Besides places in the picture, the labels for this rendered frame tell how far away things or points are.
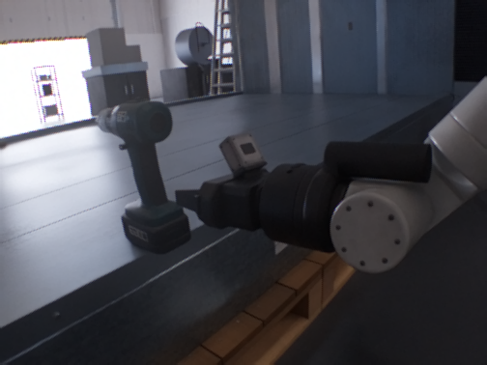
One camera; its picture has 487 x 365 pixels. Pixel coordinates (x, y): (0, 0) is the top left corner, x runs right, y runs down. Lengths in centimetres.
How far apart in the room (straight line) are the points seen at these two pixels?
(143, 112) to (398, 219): 35
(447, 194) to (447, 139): 8
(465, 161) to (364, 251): 10
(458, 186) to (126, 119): 42
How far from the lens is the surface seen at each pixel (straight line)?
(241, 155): 39
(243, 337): 74
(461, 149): 28
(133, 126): 48
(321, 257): 98
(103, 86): 554
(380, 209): 26
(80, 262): 58
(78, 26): 1223
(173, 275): 60
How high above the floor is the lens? 68
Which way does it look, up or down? 19 degrees down
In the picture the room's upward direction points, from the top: 5 degrees counter-clockwise
